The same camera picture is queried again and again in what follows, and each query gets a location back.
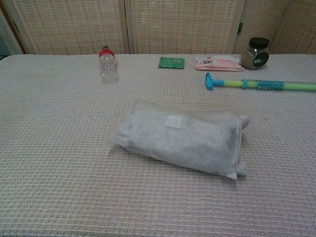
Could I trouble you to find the transparent plastic bag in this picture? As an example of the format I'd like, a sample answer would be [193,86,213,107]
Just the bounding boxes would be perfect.
[108,100,247,180]

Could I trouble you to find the pink wipes packet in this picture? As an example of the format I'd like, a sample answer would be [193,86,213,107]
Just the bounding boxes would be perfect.
[195,54,244,72]

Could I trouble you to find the green and blue water pump toy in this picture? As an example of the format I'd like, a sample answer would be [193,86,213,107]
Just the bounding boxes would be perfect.
[204,73,316,92]

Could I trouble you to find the black-lidded glass jar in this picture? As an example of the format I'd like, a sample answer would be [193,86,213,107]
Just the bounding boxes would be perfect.
[241,37,270,70]

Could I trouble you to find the woven white tablecloth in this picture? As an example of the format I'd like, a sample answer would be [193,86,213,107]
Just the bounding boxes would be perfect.
[0,53,316,237]

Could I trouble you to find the woven folding screen panel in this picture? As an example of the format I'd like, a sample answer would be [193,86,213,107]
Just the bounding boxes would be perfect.
[2,0,129,55]
[124,0,245,55]
[233,0,289,54]
[269,0,316,55]

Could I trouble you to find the clear bottle with red label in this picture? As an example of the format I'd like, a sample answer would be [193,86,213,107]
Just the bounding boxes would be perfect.
[98,45,119,82]

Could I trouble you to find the white clothes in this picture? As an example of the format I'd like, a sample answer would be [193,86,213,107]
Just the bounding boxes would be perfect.
[116,115,251,177]

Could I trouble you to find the green flat packet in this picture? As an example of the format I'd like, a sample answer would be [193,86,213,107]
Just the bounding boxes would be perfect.
[158,57,186,70]

